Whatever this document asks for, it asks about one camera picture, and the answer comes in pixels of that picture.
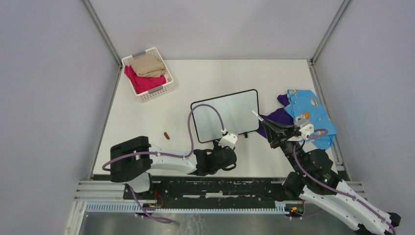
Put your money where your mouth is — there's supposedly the purple cloth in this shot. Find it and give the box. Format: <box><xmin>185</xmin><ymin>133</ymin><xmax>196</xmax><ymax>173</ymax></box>
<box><xmin>259</xmin><ymin>94</ymin><xmax>294</xmax><ymax>125</ymax></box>

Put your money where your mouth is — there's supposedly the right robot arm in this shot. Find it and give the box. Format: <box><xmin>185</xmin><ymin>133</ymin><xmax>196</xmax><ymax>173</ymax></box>
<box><xmin>260</xmin><ymin>118</ymin><xmax>401</xmax><ymax>235</ymax></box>

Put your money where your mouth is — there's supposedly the beige folded cloth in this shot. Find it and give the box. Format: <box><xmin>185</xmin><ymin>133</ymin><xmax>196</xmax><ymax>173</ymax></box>
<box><xmin>130</xmin><ymin>54</ymin><xmax>166</xmax><ymax>77</ymax></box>

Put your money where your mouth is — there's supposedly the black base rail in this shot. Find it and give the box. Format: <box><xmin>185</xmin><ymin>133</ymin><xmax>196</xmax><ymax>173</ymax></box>
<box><xmin>136</xmin><ymin>176</ymin><xmax>300</xmax><ymax>209</ymax></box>

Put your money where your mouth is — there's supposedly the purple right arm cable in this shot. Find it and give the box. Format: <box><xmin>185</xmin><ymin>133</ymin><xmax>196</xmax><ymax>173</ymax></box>
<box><xmin>292</xmin><ymin>128</ymin><xmax>397</xmax><ymax>235</ymax></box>

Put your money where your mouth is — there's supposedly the black framed whiteboard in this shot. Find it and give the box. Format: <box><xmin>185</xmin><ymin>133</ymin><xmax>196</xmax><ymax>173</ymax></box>
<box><xmin>190</xmin><ymin>89</ymin><xmax>259</xmax><ymax>143</ymax></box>

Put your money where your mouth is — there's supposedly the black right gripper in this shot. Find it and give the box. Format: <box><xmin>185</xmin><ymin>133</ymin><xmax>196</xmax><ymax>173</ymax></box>
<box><xmin>261</xmin><ymin>118</ymin><xmax>306</xmax><ymax>175</ymax></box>

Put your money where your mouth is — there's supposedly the white whiteboard marker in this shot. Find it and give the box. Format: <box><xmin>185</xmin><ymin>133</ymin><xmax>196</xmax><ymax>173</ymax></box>
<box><xmin>251</xmin><ymin>110</ymin><xmax>264</xmax><ymax>122</ymax></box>

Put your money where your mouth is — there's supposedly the blue patterned cloth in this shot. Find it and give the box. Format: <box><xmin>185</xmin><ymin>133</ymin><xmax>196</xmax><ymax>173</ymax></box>
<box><xmin>284</xmin><ymin>89</ymin><xmax>337</xmax><ymax>150</ymax></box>

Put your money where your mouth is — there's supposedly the magenta cloth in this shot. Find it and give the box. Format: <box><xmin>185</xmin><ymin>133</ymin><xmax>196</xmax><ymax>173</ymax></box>
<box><xmin>124</xmin><ymin>66</ymin><xmax>166</xmax><ymax>94</ymax></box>

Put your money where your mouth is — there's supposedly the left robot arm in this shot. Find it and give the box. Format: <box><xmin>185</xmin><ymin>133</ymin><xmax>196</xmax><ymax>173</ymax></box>
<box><xmin>102</xmin><ymin>132</ymin><xmax>238</xmax><ymax>200</ymax></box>

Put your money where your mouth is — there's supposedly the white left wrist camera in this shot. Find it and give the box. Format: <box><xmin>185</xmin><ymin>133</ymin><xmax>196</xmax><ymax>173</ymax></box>
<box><xmin>218</xmin><ymin>129</ymin><xmax>238</xmax><ymax>150</ymax></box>

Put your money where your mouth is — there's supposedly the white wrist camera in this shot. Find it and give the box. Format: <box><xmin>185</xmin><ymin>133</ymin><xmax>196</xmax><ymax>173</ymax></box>
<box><xmin>288</xmin><ymin>118</ymin><xmax>314</xmax><ymax>141</ymax></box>
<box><xmin>218</xmin><ymin>129</ymin><xmax>238</xmax><ymax>150</ymax></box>

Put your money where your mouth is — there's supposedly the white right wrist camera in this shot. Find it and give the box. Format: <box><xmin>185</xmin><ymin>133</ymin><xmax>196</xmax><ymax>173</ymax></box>
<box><xmin>288</xmin><ymin>118</ymin><xmax>314</xmax><ymax>141</ymax></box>

